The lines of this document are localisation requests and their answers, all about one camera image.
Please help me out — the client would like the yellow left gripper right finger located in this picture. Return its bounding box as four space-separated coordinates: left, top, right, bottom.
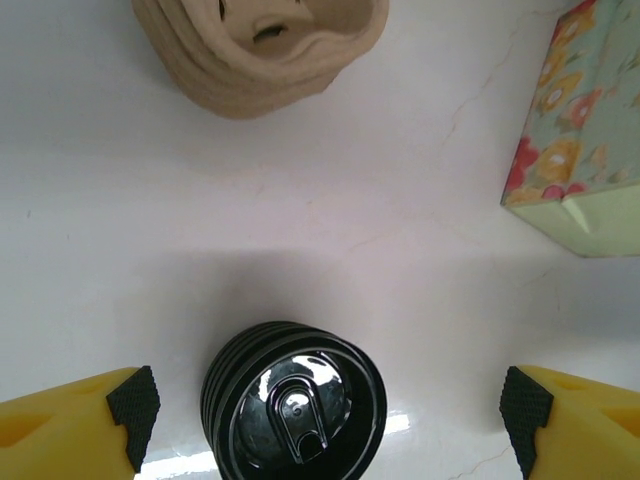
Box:
499 364 640 480

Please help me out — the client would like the stack of black cup lids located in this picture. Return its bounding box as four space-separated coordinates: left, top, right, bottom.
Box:
199 319 361 480

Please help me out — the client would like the floral paper gift bag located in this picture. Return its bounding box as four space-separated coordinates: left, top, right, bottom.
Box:
500 0 640 259

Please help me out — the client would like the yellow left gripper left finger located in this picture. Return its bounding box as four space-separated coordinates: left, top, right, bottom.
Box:
0 365 162 480

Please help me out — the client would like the stack of pulp cup carriers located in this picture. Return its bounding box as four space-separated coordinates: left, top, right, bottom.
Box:
130 0 390 120

